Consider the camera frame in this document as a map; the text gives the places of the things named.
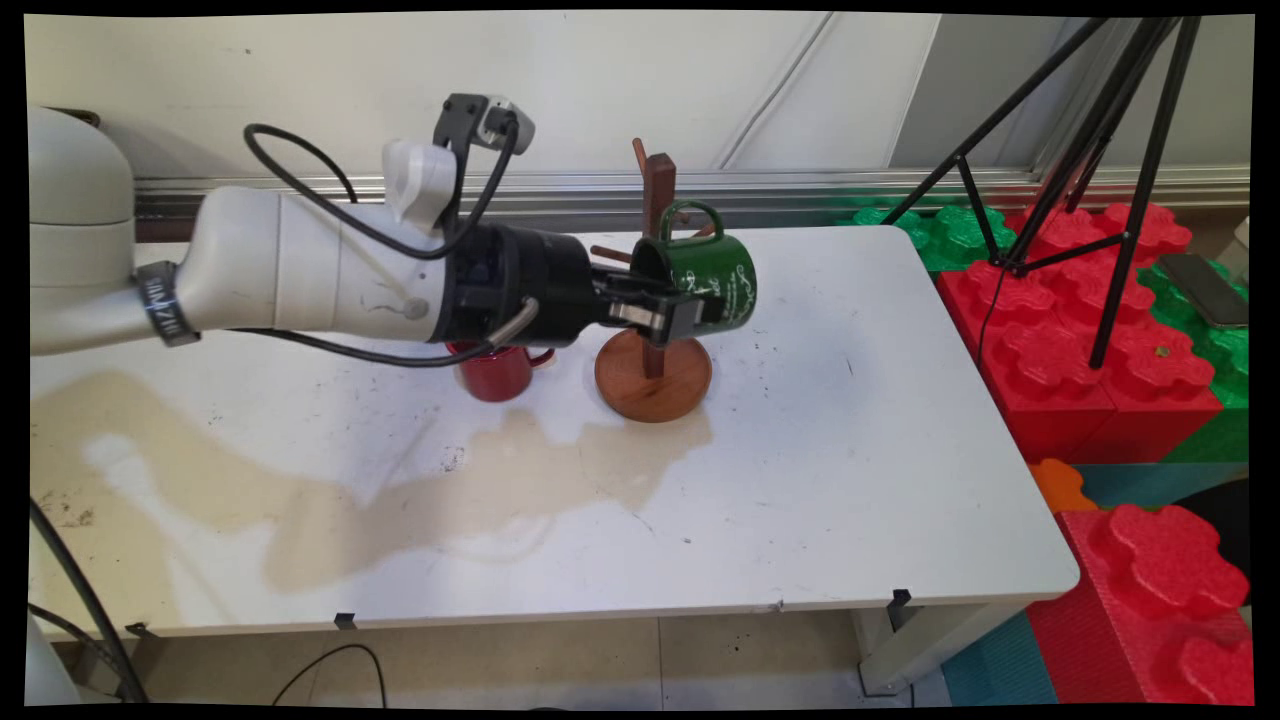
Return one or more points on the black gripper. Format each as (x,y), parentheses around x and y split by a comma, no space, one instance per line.
(520,280)

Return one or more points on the green enamel mug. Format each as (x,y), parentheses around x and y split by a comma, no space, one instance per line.
(715,265)

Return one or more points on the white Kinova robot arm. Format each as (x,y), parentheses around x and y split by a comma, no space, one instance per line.
(270,265)

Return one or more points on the wooden mug tree stand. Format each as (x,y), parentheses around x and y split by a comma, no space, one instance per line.
(655,385)

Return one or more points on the red enamel mug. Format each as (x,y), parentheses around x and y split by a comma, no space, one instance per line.
(495,375)

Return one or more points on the green foam block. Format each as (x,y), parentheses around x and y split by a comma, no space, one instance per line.
(945,235)
(1225,350)

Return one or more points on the large red foam block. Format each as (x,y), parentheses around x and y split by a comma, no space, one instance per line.
(1070,340)

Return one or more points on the white table leg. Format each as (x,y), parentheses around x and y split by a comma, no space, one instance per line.
(930,640)

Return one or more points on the orange foam piece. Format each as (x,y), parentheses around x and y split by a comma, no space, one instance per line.
(1058,485)

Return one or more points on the teal foam mat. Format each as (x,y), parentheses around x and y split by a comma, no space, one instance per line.
(1000,665)

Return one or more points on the teal foam panel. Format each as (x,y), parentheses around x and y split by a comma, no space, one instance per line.
(1125,485)

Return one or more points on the black smartphone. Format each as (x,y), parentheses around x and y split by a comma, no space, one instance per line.
(1203,290)

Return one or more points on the aluminium wall rail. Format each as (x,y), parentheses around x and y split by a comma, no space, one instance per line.
(800,190)

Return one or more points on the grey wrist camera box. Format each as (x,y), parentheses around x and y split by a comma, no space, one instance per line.
(490,115)

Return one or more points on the white vented camera mount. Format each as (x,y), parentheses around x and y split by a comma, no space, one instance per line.
(420,180)

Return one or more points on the black camera tripod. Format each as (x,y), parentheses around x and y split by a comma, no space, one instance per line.
(1120,200)

